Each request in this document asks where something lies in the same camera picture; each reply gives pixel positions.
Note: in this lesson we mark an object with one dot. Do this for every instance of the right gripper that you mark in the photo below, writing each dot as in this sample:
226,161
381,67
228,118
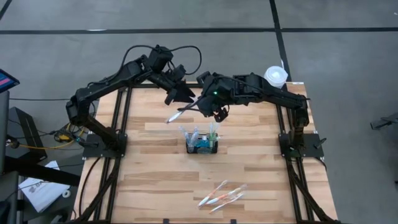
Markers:
206,110

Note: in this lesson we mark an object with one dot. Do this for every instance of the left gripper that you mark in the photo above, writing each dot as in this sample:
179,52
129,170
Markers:
178,79

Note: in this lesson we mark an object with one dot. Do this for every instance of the green toothbrush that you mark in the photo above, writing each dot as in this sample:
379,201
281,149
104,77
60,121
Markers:
215,133
211,129

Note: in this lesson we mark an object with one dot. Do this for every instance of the blue mouthwash bottle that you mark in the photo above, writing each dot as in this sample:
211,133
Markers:
195,144
203,143

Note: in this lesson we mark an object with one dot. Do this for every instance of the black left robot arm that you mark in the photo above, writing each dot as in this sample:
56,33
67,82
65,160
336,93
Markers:
99,87

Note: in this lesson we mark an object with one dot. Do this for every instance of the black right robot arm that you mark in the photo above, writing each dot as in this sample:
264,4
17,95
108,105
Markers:
273,93

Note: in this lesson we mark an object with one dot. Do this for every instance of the disinfecting wipes canister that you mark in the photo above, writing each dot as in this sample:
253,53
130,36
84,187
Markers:
276,76

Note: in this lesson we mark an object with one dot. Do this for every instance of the white tape roll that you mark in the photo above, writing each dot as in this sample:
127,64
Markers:
63,193

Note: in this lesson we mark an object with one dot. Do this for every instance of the black desk leg bar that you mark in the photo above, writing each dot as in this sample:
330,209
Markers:
46,174

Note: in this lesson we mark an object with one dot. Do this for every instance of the black computer case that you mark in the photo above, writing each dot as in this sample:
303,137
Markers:
26,130

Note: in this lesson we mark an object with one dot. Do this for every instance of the white paper sheet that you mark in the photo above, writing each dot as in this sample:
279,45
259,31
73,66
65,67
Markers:
40,193

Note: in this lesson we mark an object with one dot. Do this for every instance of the blue monitor screen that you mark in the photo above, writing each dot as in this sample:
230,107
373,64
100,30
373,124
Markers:
7,81

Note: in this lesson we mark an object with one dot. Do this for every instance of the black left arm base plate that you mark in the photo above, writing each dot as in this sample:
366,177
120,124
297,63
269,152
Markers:
93,154

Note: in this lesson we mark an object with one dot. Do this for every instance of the black frame clamp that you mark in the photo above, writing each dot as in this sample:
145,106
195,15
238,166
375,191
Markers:
233,221
166,221

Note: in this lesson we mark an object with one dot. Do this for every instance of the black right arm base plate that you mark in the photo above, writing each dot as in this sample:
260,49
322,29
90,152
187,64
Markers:
311,151

